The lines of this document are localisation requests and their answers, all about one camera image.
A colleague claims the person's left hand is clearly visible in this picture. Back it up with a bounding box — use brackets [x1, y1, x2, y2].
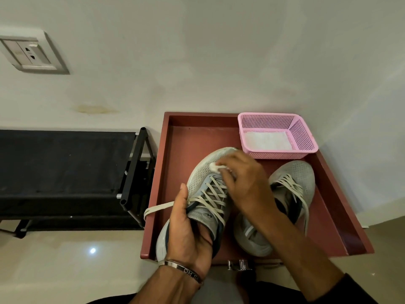
[164, 182, 216, 279]

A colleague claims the person's right hand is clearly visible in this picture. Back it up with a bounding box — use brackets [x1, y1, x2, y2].
[215, 151, 281, 233]

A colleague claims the white wipe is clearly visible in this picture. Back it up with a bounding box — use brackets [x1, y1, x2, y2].
[208, 162, 230, 174]

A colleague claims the grey sneaker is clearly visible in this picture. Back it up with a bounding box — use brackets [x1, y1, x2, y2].
[233, 160, 316, 258]
[143, 147, 240, 262]

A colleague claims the reddish-brown side table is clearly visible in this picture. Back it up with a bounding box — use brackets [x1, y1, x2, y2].
[140, 111, 375, 266]

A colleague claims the black shoe rack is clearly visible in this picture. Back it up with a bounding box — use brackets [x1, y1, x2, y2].
[0, 127, 156, 239]

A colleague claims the person's right forearm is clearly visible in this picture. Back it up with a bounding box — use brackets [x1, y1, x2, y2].
[261, 215, 346, 301]

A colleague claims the stack of white wipes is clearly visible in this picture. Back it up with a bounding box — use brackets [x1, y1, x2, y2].
[244, 130, 295, 152]

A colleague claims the pink plastic basket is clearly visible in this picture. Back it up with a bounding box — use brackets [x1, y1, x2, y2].
[237, 112, 319, 160]

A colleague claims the silver bracelet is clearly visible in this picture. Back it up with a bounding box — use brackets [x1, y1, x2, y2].
[158, 260, 204, 286]

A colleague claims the white wall socket plate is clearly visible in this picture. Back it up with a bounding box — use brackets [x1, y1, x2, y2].
[0, 27, 70, 75]

